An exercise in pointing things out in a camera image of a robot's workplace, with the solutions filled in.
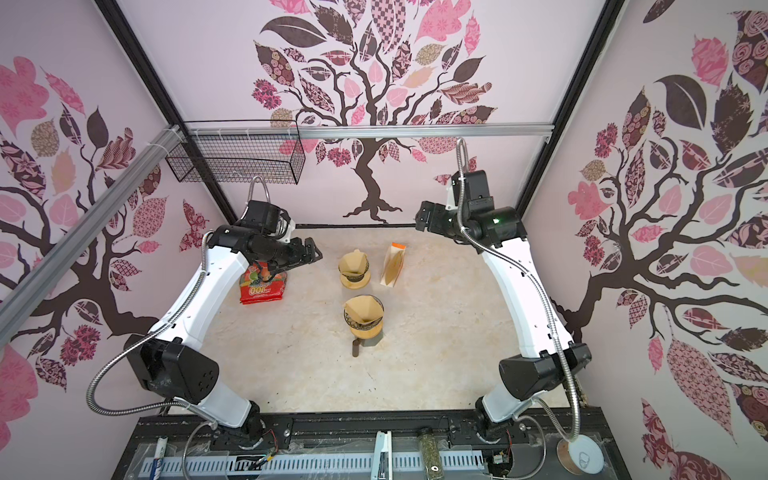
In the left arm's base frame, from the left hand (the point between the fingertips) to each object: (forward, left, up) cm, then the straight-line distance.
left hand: (307, 263), depth 79 cm
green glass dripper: (+5, -11, -12) cm, 17 cm away
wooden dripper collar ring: (-14, -17, -12) cm, 26 cm away
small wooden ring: (+2, -12, -15) cm, 19 cm away
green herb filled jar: (-43, -32, -19) cm, 57 cm away
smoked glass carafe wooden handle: (-14, -15, -20) cm, 29 cm away
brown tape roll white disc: (-42, -67, -16) cm, 81 cm away
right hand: (+5, -33, +13) cm, 36 cm away
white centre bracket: (-39, -21, -20) cm, 49 cm away
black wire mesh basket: (+38, +27, +10) cm, 47 cm away
